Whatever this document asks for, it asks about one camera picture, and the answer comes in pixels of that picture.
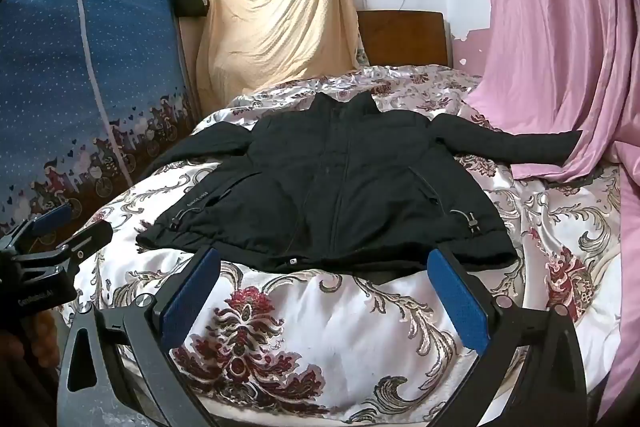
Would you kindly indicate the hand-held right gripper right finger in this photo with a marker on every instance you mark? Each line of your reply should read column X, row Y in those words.
column 460, row 302

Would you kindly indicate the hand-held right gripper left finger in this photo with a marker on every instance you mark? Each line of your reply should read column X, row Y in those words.
column 192, row 297

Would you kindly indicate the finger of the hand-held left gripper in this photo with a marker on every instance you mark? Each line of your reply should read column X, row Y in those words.
column 90, row 242
column 50, row 222

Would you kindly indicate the black padded jacket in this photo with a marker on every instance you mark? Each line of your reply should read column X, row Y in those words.
column 325, row 187

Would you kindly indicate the floral satin bedspread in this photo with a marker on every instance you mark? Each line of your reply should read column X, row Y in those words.
column 310, row 332

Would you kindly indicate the blue dotted fabric wardrobe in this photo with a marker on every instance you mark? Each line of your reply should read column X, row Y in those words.
column 45, row 82

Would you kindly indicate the pink curtain cloth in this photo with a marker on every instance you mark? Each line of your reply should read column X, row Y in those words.
column 550, row 57

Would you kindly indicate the brown wooden headboard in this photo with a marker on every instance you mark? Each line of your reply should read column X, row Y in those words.
column 405, row 39

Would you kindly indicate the beige hanging cloth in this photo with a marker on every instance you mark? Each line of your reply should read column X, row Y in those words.
column 280, row 17

